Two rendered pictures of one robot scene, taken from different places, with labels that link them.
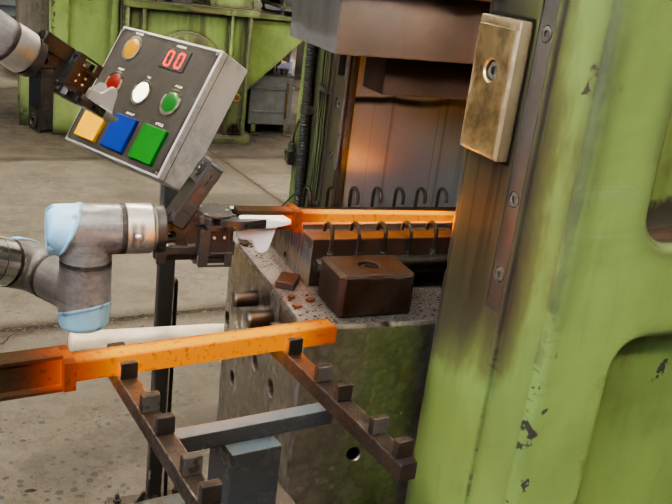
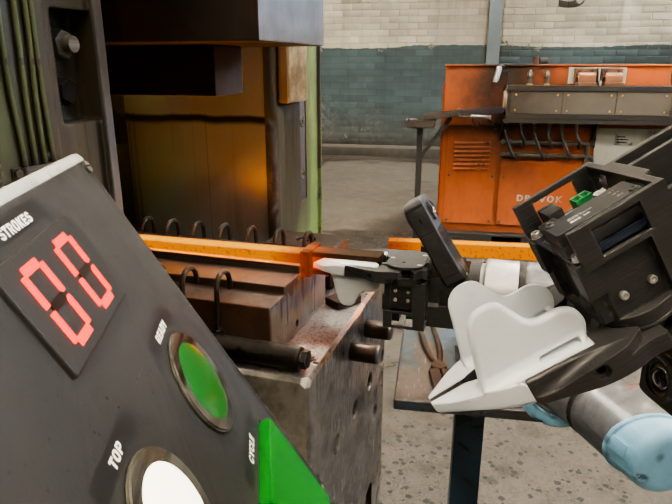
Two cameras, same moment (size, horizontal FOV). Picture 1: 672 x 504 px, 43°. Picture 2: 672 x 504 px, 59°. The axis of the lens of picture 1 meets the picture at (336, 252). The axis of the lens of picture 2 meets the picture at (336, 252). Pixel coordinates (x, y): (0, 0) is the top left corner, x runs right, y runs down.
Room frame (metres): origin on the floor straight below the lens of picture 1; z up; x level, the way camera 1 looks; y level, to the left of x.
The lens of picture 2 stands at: (1.82, 0.60, 1.25)
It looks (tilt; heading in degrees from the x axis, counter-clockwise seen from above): 18 degrees down; 222
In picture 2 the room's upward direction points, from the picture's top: straight up
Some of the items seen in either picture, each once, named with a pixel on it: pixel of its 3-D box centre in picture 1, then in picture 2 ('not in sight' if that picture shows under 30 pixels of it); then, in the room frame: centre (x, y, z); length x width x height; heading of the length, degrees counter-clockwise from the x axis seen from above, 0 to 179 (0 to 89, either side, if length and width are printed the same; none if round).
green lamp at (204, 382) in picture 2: (170, 102); (201, 381); (1.66, 0.36, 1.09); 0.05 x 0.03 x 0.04; 24
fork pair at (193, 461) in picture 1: (301, 455); not in sight; (0.71, 0.01, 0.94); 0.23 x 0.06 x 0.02; 123
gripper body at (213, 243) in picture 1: (193, 232); (430, 289); (1.22, 0.22, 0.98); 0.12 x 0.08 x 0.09; 114
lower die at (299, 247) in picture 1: (404, 236); (162, 279); (1.40, -0.11, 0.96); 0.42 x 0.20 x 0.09; 114
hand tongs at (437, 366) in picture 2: not in sight; (425, 324); (0.77, -0.08, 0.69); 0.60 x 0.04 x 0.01; 41
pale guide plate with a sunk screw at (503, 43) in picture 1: (494, 87); (292, 50); (1.08, -0.17, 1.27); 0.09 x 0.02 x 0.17; 24
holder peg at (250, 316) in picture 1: (258, 318); (378, 329); (1.18, 0.10, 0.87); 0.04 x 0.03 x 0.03; 114
